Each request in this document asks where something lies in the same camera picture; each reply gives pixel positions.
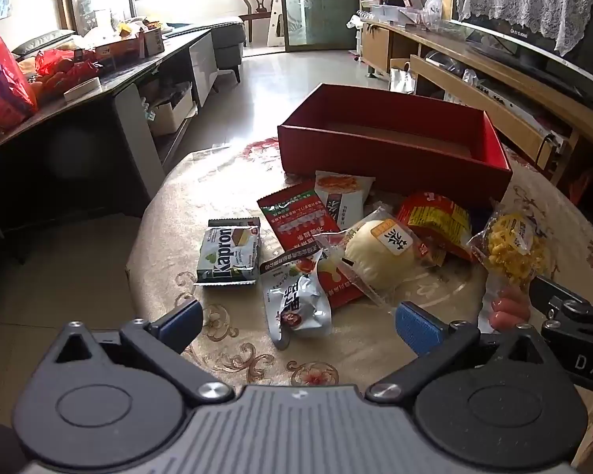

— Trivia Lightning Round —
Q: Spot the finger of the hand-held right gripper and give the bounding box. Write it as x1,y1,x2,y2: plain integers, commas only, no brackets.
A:
529,275,593,329

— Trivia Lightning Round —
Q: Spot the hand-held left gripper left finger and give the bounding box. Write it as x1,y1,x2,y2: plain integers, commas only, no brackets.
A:
44,300,235,406

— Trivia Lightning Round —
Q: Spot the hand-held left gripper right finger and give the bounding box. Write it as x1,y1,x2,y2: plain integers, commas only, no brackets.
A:
366,301,557,403

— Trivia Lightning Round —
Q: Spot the sausage packet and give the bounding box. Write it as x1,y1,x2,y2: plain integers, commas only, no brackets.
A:
479,274,533,334

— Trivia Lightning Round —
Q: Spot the corn kernel packet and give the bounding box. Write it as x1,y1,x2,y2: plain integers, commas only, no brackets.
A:
467,200,554,302

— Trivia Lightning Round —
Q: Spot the green wafer packet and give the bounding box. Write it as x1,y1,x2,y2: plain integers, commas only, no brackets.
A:
194,217,262,288

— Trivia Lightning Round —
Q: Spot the bun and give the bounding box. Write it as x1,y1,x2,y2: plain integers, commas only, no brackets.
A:
316,207,448,314

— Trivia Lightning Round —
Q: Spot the silver white snack packet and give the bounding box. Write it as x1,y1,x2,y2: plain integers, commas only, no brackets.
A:
259,249,333,351

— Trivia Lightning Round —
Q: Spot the red yellow chips packet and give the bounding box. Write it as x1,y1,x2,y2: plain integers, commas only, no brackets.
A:
395,192,475,262

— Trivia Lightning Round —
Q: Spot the red snack packet white print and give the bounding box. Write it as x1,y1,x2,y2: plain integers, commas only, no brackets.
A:
256,182,371,311

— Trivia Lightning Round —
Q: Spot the white noodle snack packet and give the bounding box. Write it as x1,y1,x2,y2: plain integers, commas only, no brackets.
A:
313,170,376,232

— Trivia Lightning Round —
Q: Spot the red cardboard box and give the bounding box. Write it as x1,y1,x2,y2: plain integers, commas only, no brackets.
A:
277,83,514,208

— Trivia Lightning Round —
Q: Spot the white set-top box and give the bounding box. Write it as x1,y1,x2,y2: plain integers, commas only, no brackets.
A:
474,81,549,129

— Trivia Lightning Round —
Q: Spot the black desk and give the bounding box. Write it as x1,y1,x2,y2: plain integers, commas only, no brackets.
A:
0,30,218,258

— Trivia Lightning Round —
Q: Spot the grey panel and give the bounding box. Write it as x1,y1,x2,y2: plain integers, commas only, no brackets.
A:
115,81,166,179

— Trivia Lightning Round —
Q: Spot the wooden television stand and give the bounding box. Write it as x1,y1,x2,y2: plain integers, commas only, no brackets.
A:
361,20,593,179

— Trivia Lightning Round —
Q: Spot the open cardboard box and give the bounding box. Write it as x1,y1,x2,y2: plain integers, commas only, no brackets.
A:
148,86,195,135

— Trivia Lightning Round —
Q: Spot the television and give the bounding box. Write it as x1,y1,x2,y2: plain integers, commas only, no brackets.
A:
449,0,593,90

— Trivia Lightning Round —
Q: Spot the white shopping bag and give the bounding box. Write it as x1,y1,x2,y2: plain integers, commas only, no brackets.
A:
389,58,418,96

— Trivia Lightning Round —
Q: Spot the white cabinet door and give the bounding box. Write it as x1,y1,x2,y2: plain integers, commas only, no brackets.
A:
188,32,219,107

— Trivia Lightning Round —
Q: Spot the red bag of oranges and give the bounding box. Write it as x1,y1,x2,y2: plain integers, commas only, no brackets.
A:
34,49,102,100

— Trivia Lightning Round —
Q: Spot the brown cardboard box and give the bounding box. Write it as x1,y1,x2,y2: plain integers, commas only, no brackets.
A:
96,28,166,67

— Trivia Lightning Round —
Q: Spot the grey sofa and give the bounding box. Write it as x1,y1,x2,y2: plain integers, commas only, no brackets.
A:
168,16,245,84

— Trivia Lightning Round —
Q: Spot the red plastic bag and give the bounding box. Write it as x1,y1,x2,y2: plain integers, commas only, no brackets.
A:
0,31,38,132

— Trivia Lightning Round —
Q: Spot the grey cushion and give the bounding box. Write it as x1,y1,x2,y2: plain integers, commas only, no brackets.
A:
12,30,75,57

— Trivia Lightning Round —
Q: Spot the glass sliding door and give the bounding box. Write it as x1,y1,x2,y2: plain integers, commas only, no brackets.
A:
279,0,361,53

